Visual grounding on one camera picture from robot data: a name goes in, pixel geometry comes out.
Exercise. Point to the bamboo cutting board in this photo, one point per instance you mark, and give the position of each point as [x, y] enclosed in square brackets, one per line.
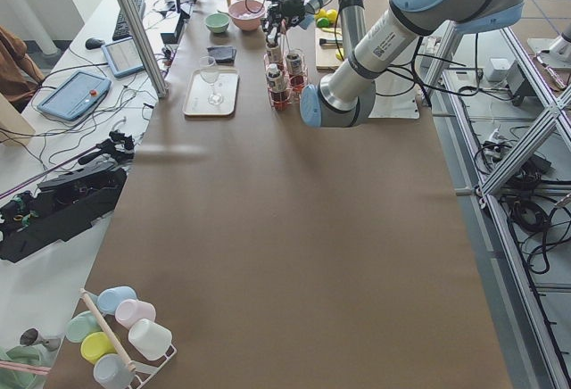
[325, 55]

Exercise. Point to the blue teach pendant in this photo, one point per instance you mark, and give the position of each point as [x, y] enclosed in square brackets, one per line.
[122, 57]
[78, 95]

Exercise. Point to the aluminium frame post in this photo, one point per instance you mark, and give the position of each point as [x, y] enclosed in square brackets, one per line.
[144, 47]

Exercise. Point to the green ceramic bowl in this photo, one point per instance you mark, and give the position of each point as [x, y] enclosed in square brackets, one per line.
[217, 22]

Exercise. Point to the grey plastic cup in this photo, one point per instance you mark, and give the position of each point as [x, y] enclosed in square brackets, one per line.
[110, 372]

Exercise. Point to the yellow plastic cup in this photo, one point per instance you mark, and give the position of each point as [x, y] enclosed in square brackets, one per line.
[95, 346]

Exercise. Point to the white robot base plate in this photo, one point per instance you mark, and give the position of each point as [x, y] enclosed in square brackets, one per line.
[395, 99]

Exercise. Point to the tea bottle back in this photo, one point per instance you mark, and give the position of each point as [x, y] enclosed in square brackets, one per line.
[294, 66]

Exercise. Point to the steel jigger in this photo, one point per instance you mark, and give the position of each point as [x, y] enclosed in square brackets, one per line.
[32, 337]

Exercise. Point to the pink bowl of ice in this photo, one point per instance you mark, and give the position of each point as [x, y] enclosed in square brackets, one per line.
[247, 14]

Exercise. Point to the white plastic cup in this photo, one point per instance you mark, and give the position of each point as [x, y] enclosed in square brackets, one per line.
[152, 340]

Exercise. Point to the pink plastic cup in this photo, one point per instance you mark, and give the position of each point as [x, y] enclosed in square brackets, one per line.
[130, 311]

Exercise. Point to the green plastic cup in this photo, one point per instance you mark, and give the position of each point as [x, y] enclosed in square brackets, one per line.
[81, 326]

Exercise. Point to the white cup rack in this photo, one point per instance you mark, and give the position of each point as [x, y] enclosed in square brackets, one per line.
[145, 370]

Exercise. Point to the black computer mouse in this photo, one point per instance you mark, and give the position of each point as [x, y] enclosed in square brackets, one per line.
[94, 43]

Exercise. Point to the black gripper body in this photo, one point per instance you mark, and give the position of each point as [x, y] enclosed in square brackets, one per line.
[292, 7]

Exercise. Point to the tea bottle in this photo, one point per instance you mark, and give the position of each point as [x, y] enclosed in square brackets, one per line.
[274, 52]
[294, 66]
[277, 86]

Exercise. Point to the clear wine glass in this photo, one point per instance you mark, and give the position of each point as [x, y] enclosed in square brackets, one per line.
[209, 72]

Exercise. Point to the grey folded cloth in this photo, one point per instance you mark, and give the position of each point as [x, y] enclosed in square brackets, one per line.
[222, 54]

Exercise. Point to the blue plastic cup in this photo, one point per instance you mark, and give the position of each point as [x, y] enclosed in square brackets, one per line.
[109, 299]

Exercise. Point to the yellow lemon upper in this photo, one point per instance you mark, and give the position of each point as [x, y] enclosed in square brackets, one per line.
[321, 14]

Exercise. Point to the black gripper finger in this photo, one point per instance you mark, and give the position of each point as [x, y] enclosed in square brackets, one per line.
[270, 26]
[274, 12]

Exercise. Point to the copper wire bottle basket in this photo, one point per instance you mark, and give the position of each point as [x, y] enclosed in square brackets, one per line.
[293, 96]

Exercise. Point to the steel muddler black tip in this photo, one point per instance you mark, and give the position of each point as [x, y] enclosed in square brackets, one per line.
[330, 42]

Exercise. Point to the half lemon slice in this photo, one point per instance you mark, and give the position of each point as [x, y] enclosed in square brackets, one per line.
[339, 55]

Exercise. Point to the cream rabbit tray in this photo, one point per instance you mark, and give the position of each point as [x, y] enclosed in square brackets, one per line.
[197, 104]

